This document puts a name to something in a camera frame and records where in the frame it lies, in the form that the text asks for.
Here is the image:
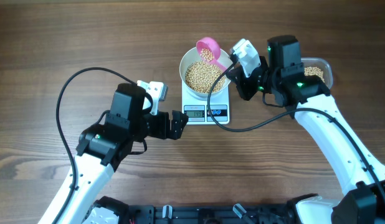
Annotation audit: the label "pink plastic scoop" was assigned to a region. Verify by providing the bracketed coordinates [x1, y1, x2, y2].
[196, 37, 228, 72]

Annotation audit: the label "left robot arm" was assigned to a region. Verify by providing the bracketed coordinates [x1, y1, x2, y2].
[40, 83, 188, 223]

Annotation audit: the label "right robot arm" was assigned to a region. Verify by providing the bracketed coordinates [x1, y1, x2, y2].
[227, 35, 385, 223]

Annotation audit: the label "white digital kitchen scale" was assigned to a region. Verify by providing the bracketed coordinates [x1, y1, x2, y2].
[182, 83, 230, 125]

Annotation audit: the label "soybeans in white bowl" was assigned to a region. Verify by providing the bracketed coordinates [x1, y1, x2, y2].
[185, 61, 222, 94]

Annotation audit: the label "white round bowl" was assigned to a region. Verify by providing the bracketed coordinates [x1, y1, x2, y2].
[179, 47, 232, 98]

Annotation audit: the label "soybeans in pink scoop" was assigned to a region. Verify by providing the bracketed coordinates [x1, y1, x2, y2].
[200, 48, 214, 62]

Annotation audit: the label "pile of yellow soybeans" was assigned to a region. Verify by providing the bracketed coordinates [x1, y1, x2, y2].
[304, 67, 325, 82]

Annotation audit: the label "clear plastic container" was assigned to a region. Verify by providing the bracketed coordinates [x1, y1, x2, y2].
[302, 57, 333, 89]

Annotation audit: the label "black left camera cable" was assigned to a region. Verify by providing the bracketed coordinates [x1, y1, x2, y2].
[50, 66, 139, 224]

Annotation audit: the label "black camera cable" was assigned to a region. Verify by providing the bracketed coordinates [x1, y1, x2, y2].
[50, 66, 139, 224]
[206, 52, 385, 222]

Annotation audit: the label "black right camera cable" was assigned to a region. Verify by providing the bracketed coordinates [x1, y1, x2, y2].
[206, 52, 385, 222]

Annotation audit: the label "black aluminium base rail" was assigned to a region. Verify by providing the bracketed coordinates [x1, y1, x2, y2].
[92, 195, 346, 224]

